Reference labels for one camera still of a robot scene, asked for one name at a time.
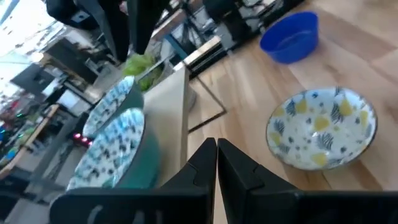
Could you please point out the teal bowl with patterned inside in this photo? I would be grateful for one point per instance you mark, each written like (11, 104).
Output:
(109, 152)
(109, 105)

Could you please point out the purple plastic mini bowl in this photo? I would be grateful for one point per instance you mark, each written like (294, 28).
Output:
(289, 43)

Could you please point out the potted green plant patterned pot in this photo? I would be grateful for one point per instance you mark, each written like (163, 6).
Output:
(136, 65)

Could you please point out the yellow bowl with pear print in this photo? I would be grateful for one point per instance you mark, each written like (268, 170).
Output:
(320, 130)

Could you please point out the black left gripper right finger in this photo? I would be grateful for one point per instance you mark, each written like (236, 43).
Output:
(264, 205)

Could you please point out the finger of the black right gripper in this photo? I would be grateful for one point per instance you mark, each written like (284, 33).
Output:
(115, 31)
(146, 25)

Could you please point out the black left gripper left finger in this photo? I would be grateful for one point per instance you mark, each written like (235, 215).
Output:
(186, 202)

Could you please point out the wooden shelf riser metal legs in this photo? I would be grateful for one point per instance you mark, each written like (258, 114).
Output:
(168, 124)

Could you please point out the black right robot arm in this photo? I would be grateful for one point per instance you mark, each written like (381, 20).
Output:
(224, 18)

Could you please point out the black device with red light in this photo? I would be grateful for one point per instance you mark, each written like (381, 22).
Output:
(82, 139)

